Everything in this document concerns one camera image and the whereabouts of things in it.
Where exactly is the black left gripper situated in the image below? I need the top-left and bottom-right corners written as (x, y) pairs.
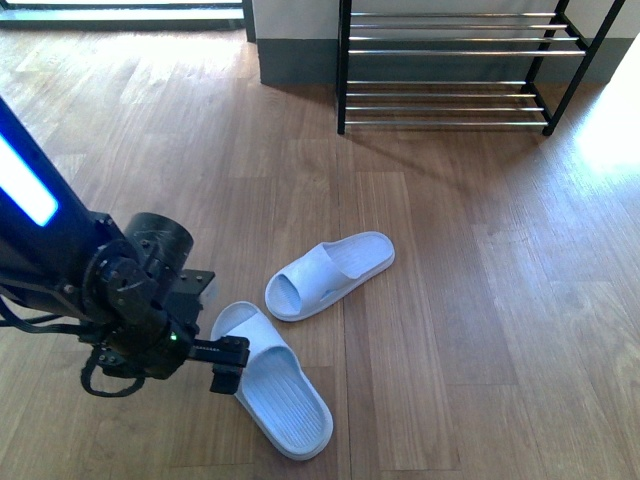
top-left (89, 267), bottom-right (250, 395)

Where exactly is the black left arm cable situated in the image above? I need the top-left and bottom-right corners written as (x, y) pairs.
top-left (0, 294), bottom-right (149, 399)

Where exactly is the black metal shoe rack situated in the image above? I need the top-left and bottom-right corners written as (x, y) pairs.
top-left (336, 1), bottom-right (625, 136)

